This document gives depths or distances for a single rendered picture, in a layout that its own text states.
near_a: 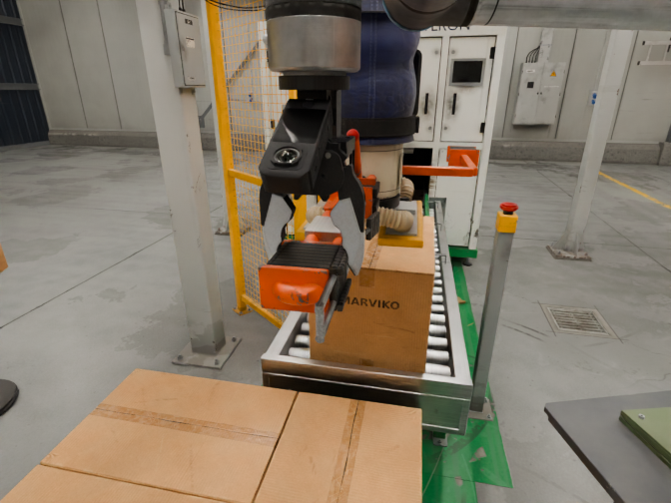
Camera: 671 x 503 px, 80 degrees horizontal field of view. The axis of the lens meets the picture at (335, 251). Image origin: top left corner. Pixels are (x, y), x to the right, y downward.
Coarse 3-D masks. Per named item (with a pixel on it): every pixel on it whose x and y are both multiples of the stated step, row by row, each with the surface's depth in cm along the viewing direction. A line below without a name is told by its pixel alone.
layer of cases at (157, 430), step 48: (144, 384) 134; (192, 384) 134; (240, 384) 134; (96, 432) 115; (144, 432) 115; (192, 432) 115; (240, 432) 115; (288, 432) 115; (336, 432) 115; (384, 432) 115; (48, 480) 101; (96, 480) 101; (144, 480) 101; (192, 480) 101; (240, 480) 101; (288, 480) 101; (336, 480) 101; (384, 480) 101
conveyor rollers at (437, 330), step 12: (432, 216) 312; (432, 300) 189; (432, 312) 181; (432, 324) 167; (300, 336) 159; (432, 336) 159; (444, 336) 164; (300, 348) 152; (432, 348) 157; (444, 348) 156; (432, 360) 148; (444, 360) 148; (432, 372) 140; (444, 372) 140
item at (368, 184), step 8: (368, 184) 79; (376, 184) 76; (336, 192) 73; (368, 192) 72; (376, 192) 72; (328, 200) 74; (368, 200) 72; (376, 200) 78; (368, 208) 73; (376, 208) 74; (368, 216) 73
